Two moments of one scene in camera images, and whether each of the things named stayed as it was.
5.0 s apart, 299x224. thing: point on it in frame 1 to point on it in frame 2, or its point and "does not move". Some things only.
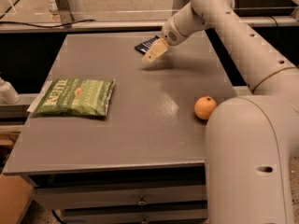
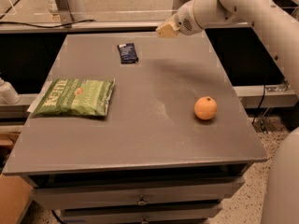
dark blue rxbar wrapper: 144,47 to 127,53
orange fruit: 204,107 does not move
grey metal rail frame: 119,25 does not move
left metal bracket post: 65,14 does not move
